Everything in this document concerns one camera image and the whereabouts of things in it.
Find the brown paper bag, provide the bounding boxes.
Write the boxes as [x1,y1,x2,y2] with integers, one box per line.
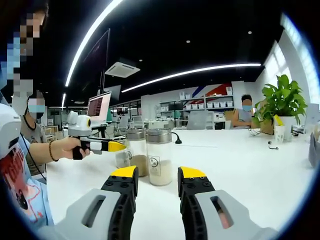
[259,117,276,136]

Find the seasoning bottle white contents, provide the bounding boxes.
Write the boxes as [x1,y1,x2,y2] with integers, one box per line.
[145,128,174,187]

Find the large window with blinds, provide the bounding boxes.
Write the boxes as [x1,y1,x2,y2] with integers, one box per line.
[279,12,320,101]

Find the person's left hand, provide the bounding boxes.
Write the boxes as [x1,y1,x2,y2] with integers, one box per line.
[60,137,90,157]

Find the dark hanging monitor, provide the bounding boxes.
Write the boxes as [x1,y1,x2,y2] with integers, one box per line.
[103,84,122,98]

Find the small black monitor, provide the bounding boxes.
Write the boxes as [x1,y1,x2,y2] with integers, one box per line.
[167,101,184,111]

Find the brown beaded bracelet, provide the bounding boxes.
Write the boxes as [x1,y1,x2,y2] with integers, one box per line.
[48,139,59,163]

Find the green plant in white pot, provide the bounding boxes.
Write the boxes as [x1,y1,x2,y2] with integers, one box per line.
[252,74,308,144]

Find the black stand pole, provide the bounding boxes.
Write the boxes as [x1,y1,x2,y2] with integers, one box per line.
[99,69,106,96]

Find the ceiling air conditioner unit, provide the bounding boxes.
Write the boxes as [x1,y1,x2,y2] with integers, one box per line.
[104,61,141,77]

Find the person in blue shirt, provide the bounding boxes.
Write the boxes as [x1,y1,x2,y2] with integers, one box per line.
[0,92,55,226]

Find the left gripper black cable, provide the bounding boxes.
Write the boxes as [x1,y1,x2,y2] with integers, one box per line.
[21,132,48,181]

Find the grey mesh office chair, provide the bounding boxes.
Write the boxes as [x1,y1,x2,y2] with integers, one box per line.
[186,110,216,130]

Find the silver laptop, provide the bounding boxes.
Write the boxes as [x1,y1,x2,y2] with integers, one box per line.
[86,90,113,127]

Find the small window with blinds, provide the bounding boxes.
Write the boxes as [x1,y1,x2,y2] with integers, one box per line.
[263,42,286,86]

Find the ceiling light strip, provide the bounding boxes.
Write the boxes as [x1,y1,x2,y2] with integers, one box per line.
[64,0,123,87]
[121,63,262,93]

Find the white chest device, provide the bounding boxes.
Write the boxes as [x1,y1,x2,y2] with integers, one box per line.
[0,102,22,161]

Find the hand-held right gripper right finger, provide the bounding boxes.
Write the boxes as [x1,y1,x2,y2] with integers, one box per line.
[177,166,278,240]

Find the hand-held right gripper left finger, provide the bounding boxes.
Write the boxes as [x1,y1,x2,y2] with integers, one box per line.
[53,164,140,240]

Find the black power cable with plug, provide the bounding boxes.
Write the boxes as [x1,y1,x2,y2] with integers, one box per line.
[171,131,183,145]

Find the shelf with white boxes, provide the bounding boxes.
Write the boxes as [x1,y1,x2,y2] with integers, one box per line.
[159,86,236,121]

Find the seasoning bottle brown contents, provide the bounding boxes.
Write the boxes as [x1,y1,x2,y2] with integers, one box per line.
[125,128,148,178]

